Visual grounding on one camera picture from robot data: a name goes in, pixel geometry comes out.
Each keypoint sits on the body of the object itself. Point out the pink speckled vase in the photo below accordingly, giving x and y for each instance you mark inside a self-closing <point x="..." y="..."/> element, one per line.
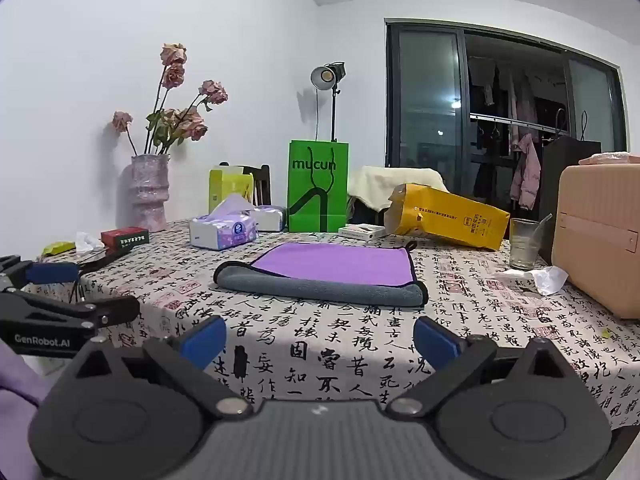
<point x="149" y="195"/>

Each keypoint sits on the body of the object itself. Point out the yellow paper bag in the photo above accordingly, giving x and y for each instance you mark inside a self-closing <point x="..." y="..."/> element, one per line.
<point x="450" y="217"/>

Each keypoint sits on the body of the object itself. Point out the yellow-green packet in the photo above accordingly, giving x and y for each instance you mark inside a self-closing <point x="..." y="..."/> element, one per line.
<point x="57" y="247"/>

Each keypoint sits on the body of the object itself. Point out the purple and grey towel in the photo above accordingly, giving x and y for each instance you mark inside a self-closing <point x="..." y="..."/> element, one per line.
<point x="330" y="265"/>

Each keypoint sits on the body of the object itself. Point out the cream blanket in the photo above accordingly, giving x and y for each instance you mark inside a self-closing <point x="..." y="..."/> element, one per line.
<point x="385" y="182"/>

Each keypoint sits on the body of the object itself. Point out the white tissue pack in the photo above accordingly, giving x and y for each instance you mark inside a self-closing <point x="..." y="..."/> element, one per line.
<point x="270" y="217"/>

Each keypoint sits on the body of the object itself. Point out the black tool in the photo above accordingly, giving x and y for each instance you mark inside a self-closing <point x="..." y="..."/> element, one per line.
<point x="102" y="260"/>

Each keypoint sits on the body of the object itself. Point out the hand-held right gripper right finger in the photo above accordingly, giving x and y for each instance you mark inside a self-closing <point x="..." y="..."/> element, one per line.
<point x="435" y="340"/>

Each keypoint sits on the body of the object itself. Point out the dried pink roses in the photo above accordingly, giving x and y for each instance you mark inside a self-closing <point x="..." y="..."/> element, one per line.
<point x="175" y="120"/>

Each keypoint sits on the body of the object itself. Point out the purple cloth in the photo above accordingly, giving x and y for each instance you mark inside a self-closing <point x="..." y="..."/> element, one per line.
<point x="17" y="410"/>

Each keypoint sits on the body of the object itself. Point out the black framed sliding window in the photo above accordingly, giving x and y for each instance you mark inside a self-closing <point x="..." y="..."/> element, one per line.
<point x="430" y="100"/>

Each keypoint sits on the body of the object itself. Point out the black chair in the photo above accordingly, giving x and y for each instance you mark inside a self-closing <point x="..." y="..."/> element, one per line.
<point x="262" y="182"/>

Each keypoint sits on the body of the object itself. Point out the pink hanging jacket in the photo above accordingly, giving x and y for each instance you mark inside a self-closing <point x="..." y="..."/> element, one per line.
<point x="527" y="175"/>

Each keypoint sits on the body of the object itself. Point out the green paper bag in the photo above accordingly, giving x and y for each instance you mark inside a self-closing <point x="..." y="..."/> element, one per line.
<point x="317" y="185"/>

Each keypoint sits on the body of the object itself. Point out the red box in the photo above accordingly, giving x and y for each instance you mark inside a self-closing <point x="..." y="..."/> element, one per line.
<point x="125" y="238"/>

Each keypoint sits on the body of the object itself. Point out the clear straw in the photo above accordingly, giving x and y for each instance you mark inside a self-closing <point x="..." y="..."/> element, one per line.
<point x="544" y="222"/>

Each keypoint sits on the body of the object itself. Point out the blue purple tissue pack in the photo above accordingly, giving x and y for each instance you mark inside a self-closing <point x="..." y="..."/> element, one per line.
<point x="225" y="232"/>

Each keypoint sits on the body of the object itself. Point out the studio light on stand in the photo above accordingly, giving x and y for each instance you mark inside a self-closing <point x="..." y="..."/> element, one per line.
<point x="325" y="76"/>

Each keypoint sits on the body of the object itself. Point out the pink suitcase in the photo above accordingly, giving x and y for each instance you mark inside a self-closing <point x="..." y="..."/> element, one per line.
<point x="600" y="230"/>

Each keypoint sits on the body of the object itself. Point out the yellow-green box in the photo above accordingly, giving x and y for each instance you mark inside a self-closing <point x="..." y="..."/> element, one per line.
<point x="222" y="187"/>

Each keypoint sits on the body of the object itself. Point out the crumpled white tissue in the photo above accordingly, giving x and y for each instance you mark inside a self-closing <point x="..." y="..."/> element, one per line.
<point x="550" y="277"/>
<point x="87" y="242"/>

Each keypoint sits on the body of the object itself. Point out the black paper bag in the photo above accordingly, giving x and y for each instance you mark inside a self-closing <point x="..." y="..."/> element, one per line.
<point x="565" y="160"/>

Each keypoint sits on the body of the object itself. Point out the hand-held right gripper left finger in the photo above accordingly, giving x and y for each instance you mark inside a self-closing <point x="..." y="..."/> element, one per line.
<point x="205" y="342"/>

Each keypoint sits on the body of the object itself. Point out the white flat box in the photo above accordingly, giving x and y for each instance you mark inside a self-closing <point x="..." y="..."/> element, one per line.
<point x="361" y="231"/>

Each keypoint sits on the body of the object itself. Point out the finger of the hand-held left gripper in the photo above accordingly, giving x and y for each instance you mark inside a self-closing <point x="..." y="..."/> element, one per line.
<point x="50" y="273"/>
<point x="117" y="310"/>

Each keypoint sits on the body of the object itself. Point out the clear glass cup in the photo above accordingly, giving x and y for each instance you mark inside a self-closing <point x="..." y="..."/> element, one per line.
<point x="522" y="250"/>

